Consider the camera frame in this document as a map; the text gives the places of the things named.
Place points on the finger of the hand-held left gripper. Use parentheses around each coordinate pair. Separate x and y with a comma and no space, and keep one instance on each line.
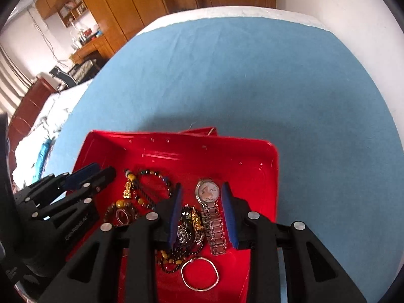
(101,178)
(83,173)

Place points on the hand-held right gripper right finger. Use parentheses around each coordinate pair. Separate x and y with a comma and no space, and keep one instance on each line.
(228,214)

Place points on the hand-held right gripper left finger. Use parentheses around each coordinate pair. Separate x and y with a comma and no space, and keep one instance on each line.
(175,214)

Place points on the gold figure pendant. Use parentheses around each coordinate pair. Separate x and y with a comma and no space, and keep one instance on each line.
(127,191)

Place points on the silver wristwatch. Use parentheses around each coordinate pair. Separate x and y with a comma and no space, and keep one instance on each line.
(206,191)

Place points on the red tin box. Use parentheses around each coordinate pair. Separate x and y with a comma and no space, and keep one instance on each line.
(246,164)

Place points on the teal cloth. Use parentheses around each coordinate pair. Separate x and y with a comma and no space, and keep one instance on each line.
(44,157)

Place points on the large silver bangle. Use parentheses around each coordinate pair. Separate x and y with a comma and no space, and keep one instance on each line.
(183,274)

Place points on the white bedding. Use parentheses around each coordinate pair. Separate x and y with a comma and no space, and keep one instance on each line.
(47,116)

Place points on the dark red wooden footboard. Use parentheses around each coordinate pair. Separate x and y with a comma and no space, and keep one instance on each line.
(28,107)

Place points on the black chair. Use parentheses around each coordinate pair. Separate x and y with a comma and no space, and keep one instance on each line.
(64,75)

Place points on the beige curtain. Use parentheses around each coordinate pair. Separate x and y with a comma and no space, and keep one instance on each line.
(12,79)

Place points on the wooden desk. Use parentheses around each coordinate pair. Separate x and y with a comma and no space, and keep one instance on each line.
(91,49)

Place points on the blue cloth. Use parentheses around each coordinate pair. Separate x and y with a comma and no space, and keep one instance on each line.
(252,85)

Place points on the wooden wardrobe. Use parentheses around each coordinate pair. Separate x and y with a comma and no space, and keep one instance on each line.
(126,0)

